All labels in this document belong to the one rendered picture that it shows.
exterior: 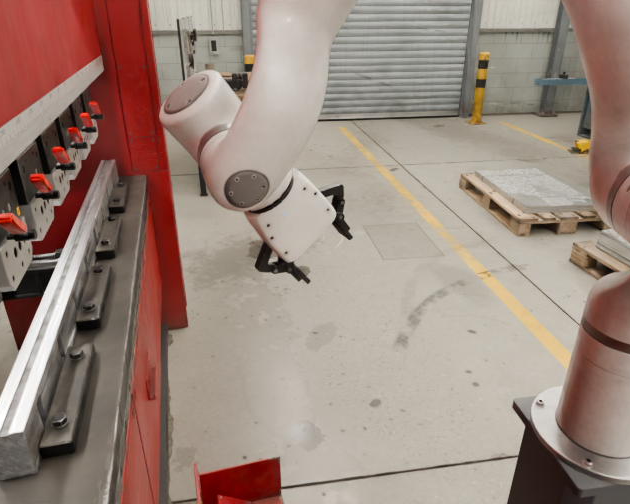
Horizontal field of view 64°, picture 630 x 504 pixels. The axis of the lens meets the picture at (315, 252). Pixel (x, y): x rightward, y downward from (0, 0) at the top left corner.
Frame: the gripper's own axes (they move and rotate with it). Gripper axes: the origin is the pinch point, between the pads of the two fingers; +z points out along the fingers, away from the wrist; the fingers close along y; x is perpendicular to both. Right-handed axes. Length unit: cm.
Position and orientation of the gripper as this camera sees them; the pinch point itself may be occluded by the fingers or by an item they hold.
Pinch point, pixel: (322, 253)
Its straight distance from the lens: 76.6
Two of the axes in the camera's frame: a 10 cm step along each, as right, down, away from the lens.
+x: -5.4, -4.3, 7.2
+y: 6.9, -7.2, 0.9
